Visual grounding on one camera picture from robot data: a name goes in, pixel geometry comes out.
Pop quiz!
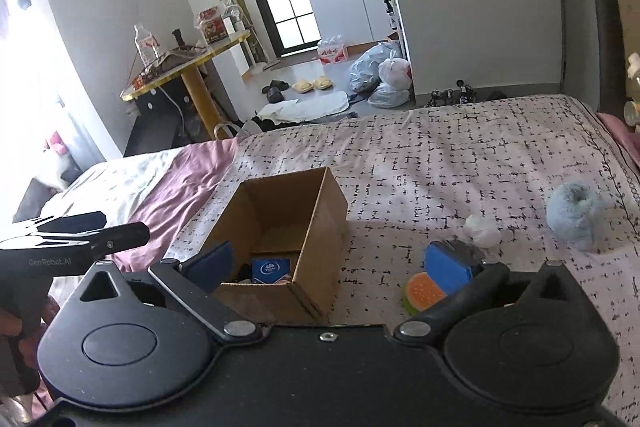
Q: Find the white crumpled tissue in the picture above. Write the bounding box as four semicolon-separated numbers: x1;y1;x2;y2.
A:
462;214;501;249

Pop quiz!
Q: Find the pack of water bottles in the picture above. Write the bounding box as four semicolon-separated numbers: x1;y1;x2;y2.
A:
317;35;350;66

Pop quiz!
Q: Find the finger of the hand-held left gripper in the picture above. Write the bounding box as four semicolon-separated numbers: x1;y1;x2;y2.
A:
30;222;151;255
25;211;108;233

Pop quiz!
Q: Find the white kitchen cabinet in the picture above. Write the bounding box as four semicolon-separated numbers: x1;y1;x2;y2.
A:
304;0;397;51

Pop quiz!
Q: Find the dark framed brown board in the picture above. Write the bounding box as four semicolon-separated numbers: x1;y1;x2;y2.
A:
590;0;640;114

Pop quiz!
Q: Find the yellow-rimmed round table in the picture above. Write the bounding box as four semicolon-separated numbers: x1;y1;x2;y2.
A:
120;29;252;142

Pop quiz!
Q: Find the blue tissue packet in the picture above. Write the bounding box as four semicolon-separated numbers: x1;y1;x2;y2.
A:
250;257;293;284

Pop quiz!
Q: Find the black low cabinet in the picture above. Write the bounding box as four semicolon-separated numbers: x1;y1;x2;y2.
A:
122;91;202;158

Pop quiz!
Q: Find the black patterned white bedspread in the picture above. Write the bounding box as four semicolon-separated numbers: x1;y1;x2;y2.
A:
162;94;640;425

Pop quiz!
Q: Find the blue fluffy plush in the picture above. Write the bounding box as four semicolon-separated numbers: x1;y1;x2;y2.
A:
545;181;609;252

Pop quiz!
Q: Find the pink bed sheet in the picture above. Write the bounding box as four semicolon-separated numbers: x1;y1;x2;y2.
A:
596;111;640;170

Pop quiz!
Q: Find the white trash bag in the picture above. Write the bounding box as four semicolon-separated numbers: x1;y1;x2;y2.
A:
378;56;414;89

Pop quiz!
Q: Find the watermelon slice toy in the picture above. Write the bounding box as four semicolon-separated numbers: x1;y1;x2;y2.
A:
402;272;449;314

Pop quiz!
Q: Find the person's left hand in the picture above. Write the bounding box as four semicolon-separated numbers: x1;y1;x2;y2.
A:
0;309;25;338

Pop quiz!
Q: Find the white floor mat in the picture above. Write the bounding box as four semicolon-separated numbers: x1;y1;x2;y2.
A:
256;91;351;123

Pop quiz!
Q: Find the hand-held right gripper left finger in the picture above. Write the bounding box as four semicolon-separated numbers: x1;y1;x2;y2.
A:
77;241;263;345

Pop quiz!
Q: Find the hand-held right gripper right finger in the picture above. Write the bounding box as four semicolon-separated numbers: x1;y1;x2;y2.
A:
394;239;578;347

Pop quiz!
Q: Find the black clothes pile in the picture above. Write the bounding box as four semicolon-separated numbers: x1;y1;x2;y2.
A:
249;117;282;134

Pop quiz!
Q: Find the pale translucent trash bag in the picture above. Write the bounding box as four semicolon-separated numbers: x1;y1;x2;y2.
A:
367;83;412;109

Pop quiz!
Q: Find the brown cardboard box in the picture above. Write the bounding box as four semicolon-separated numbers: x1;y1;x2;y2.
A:
199;166;349;327

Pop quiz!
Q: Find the clear water bottle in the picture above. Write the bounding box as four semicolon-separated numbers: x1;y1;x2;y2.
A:
134;24;160;66

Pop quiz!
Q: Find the grey trash bag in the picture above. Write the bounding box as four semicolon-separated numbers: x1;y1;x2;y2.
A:
348;43;402;96

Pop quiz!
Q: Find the pink and white quilt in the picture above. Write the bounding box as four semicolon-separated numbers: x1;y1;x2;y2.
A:
40;138;242;275

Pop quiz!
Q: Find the small white fan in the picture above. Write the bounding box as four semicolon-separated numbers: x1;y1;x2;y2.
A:
220;4;247;34

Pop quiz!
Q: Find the red snack bag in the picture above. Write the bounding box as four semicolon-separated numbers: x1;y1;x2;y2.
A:
195;7;234;46

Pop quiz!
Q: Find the grey sneaker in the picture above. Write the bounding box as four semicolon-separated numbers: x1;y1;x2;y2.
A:
457;79;479;104
425;89;456;108

